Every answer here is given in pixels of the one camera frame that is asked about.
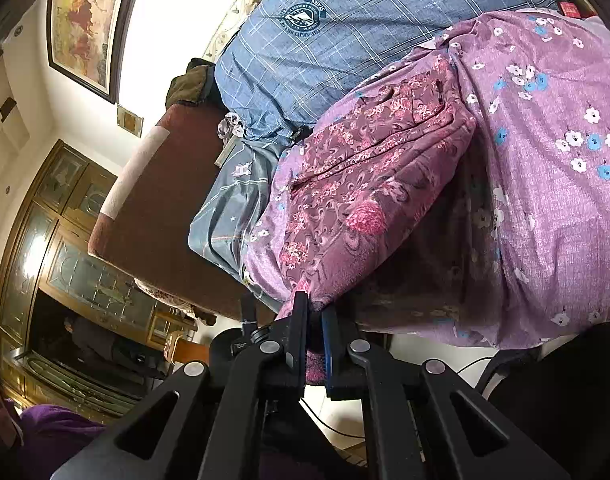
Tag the wooden chair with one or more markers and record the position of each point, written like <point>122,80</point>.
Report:
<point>177,342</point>

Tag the dark chair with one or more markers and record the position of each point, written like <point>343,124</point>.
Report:
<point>560,400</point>

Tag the small framed picture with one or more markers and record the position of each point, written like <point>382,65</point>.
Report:
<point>129,119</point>

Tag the purple floral bedsheet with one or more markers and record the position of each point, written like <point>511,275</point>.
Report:
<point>550,110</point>

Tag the grey patterned blanket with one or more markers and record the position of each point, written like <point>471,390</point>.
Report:
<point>225,210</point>

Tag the small black item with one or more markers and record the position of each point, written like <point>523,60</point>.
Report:
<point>299,133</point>

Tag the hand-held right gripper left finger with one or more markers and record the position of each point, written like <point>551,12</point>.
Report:
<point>305,320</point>

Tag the small pale floral cloth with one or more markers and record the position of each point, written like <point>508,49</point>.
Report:
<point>231,127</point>

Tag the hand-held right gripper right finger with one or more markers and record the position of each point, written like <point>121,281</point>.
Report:
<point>328,345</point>

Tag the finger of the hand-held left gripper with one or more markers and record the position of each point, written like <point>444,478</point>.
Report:
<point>248,312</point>

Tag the person's purple clothing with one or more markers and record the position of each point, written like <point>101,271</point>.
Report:
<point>50,440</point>

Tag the blue plaid quilt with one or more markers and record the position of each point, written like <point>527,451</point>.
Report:
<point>335,35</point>

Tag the large framed painting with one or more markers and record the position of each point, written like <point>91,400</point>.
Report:
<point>85,15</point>

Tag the maroon floral garment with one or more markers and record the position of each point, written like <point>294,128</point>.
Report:
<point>345,195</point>

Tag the wooden glass-door cabinet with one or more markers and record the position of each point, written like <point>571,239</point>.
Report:
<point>50,240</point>

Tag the dark olive cloth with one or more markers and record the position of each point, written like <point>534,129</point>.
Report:
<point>190,85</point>

